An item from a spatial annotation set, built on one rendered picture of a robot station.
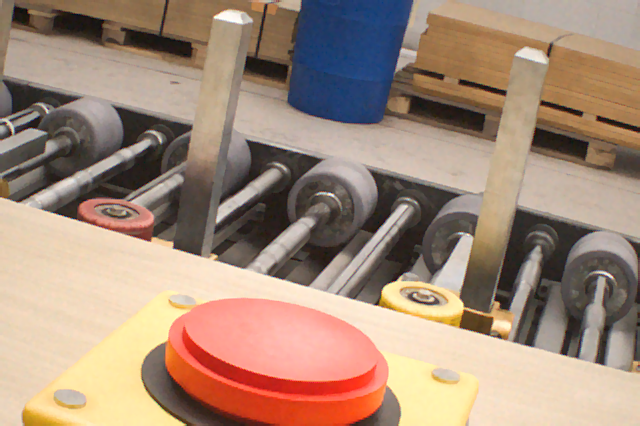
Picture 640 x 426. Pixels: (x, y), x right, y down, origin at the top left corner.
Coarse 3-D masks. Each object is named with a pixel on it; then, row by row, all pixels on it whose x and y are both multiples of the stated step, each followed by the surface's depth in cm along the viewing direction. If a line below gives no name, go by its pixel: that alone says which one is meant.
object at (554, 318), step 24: (24, 192) 183; (168, 216) 187; (216, 240) 178; (360, 240) 188; (336, 264) 176; (312, 288) 166; (552, 288) 184; (552, 312) 174; (552, 336) 165; (624, 336) 170; (624, 360) 161
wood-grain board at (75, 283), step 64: (0, 256) 112; (64, 256) 115; (128, 256) 119; (192, 256) 122; (0, 320) 99; (64, 320) 102; (384, 320) 116; (0, 384) 88; (512, 384) 107; (576, 384) 109
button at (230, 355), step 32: (192, 320) 23; (224, 320) 23; (256, 320) 23; (288, 320) 24; (320, 320) 24; (192, 352) 22; (224, 352) 22; (256, 352) 22; (288, 352) 22; (320, 352) 22; (352, 352) 23; (192, 384) 22; (224, 384) 21; (256, 384) 21; (288, 384) 21; (320, 384) 21; (352, 384) 22; (384, 384) 22; (224, 416) 22; (256, 416) 21; (288, 416) 21; (320, 416) 21; (352, 416) 22
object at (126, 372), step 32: (128, 320) 25; (160, 320) 25; (96, 352) 23; (128, 352) 23; (160, 352) 24; (384, 352) 26; (64, 384) 22; (96, 384) 22; (128, 384) 22; (160, 384) 22; (416, 384) 25; (448, 384) 25; (32, 416) 21; (64, 416) 21; (96, 416) 21; (128, 416) 21; (160, 416) 21; (192, 416) 21; (384, 416) 23; (416, 416) 23; (448, 416) 23
